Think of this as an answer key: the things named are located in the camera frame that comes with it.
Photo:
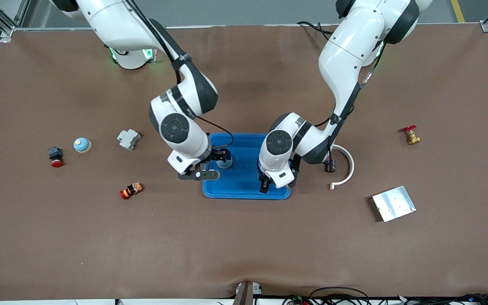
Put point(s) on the white curved plastic bracket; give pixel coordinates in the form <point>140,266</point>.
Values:
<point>352,164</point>

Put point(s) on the white circuit breaker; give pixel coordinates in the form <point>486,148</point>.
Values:
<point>128,139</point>

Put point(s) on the silver metal plate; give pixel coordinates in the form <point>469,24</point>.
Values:
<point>394,204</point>

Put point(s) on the grey metal table clamp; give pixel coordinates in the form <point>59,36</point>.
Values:
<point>244,294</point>

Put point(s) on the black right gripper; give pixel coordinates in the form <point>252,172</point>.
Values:
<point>217,155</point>

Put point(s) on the small black connector block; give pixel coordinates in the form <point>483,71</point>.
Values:
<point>331,167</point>

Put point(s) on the blue dome bell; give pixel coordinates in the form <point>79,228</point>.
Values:
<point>82,145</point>
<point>225,165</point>

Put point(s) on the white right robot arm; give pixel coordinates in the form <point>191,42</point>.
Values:
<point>117,21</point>

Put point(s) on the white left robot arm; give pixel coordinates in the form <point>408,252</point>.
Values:
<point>354,46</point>

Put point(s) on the red push button black base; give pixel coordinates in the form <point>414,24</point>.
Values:
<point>56,162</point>

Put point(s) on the blue plastic tray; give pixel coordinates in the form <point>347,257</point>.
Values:
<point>244,188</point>

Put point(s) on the red yellow emergency stop button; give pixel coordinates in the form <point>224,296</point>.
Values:
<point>130,191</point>

